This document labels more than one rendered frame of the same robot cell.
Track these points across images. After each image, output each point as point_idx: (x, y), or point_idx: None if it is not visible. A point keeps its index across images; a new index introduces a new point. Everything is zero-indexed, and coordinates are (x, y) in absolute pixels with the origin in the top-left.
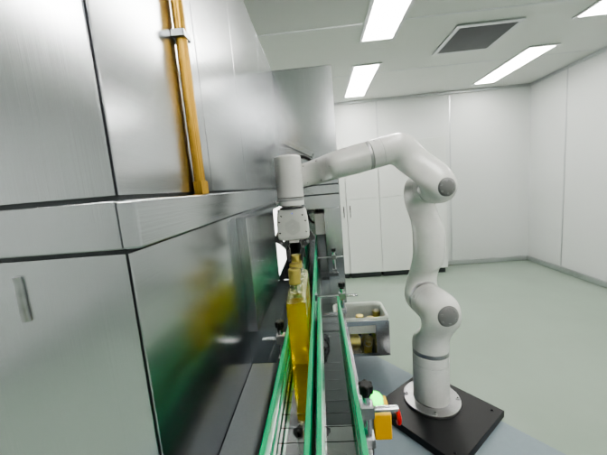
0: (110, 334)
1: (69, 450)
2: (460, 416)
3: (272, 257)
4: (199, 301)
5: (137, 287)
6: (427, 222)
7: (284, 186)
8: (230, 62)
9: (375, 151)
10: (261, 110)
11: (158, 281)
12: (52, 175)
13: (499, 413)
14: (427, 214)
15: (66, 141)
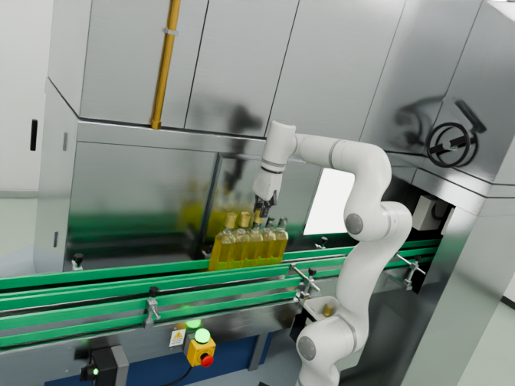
0: (70, 170)
1: (60, 207)
2: None
3: (287, 209)
4: (129, 185)
5: (77, 156)
6: (355, 254)
7: (265, 148)
8: (285, 25)
9: (333, 153)
10: (376, 60)
11: (93, 160)
12: (74, 99)
13: None
14: (366, 248)
15: (77, 88)
